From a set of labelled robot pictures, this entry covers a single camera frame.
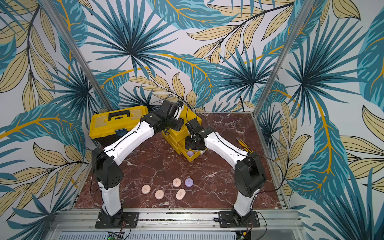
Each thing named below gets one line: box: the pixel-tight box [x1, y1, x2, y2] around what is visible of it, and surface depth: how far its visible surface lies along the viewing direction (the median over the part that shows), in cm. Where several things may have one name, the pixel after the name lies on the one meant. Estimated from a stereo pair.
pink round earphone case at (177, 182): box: [172, 178, 182, 188], surface depth 85 cm
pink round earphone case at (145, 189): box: [141, 184, 151, 195], surface depth 83 cm
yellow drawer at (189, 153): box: [177, 143, 201, 163], surface depth 86 cm
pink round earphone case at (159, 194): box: [155, 189, 165, 200], surface depth 82 cm
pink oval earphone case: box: [175, 188, 186, 201], surface depth 81 cm
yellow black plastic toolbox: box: [89, 105, 149, 148], surface depth 92 cm
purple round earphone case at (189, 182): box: [184, 177, 194, 188], surface depth 85 cm
